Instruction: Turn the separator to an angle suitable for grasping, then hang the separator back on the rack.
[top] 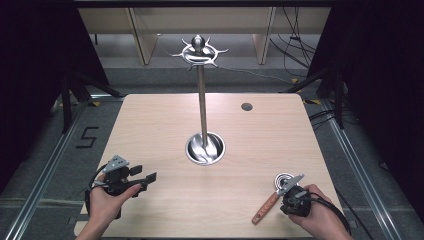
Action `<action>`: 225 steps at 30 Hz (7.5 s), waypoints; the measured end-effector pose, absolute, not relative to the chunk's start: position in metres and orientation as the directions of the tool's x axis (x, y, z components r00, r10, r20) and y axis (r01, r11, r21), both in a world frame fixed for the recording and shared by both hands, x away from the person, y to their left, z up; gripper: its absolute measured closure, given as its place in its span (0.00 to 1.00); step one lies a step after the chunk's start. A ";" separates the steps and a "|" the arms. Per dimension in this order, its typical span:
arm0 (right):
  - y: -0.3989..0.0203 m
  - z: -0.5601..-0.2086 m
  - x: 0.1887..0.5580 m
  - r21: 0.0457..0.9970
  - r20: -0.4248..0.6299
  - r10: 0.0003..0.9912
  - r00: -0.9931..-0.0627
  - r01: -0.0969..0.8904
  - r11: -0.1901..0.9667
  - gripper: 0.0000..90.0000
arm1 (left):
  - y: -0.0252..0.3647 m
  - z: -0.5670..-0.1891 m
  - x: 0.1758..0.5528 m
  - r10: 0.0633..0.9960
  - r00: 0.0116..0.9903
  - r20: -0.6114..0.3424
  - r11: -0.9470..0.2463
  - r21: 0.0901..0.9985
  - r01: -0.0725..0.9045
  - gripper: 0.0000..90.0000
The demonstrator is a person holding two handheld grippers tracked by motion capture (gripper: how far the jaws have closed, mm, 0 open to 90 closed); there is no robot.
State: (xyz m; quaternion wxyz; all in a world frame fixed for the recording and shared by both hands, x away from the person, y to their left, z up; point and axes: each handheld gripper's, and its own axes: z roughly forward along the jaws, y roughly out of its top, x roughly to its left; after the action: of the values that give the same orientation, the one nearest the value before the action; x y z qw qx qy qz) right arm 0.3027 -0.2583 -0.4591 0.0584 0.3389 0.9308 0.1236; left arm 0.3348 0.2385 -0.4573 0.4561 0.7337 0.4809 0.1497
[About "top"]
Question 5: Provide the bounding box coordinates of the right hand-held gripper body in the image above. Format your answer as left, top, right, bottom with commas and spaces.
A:
276, 173, 313, 218

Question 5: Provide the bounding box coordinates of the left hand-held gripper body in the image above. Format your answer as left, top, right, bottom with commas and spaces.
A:
94, 154, 148, 197

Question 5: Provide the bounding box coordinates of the metal ladle with wooden handle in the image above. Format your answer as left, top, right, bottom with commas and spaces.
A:
251, 172, 296, 226

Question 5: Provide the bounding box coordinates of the person's left hand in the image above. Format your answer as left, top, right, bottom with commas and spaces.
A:
87, 182, 143, 229

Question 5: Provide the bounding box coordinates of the person's right hand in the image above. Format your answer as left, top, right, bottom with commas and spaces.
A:
287, 183, 347, 240

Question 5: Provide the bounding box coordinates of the black metal stand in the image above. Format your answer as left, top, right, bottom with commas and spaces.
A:
59, 68, 125, 135
279, 64, 346, 130

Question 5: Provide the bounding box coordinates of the metal utensil stand with hooks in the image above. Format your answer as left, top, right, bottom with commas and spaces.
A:
171, 34, 230, 167

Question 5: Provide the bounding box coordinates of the dark curtain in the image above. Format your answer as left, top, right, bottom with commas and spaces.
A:
0, 0, 111, 196
306, 0, 424, 224

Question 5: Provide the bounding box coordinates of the light wooden cabinet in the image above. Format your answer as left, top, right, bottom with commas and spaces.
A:
77, 6, 332, 67

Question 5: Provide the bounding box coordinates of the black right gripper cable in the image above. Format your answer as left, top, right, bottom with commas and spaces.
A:
290, 195, 352, 236

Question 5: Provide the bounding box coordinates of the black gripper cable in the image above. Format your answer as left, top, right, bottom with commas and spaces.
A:
84, 164, 110, 218
290, 195, 352, 236

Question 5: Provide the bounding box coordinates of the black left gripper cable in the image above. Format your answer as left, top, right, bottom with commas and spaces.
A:
84, 164, 110, 218

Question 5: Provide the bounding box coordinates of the thin black floor cable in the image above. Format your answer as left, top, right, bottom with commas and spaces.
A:
334, 189, 375, 240

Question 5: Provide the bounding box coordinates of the metal floor rail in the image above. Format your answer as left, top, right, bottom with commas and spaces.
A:
319, 98, 399, 240
1, 94, 126, 240

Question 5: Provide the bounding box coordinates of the thin grey floor cable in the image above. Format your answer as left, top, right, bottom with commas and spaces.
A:
216, 65, 295, 85

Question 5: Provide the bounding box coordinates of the bundle of black cables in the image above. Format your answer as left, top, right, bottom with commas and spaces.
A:
268, 6, 322, 70

